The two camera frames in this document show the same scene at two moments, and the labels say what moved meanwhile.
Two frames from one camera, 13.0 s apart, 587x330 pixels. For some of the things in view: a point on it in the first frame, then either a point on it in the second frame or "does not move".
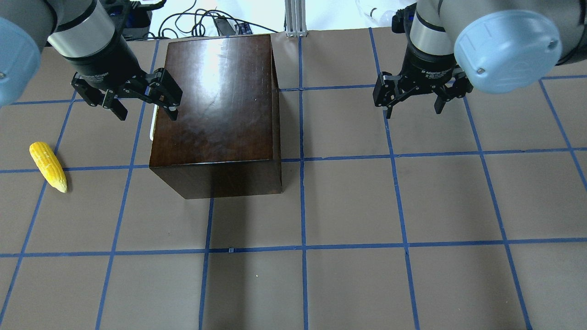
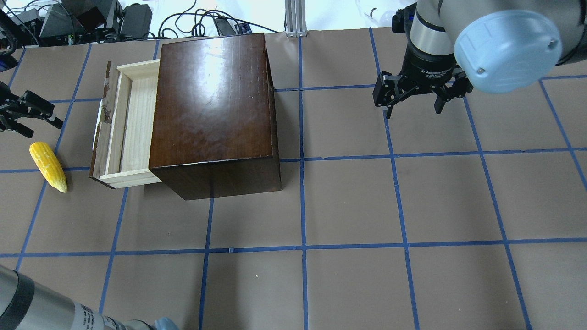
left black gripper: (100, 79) -> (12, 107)
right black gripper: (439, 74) does not move
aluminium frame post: (295, 18) does not move
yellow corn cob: (49, 165) does not move
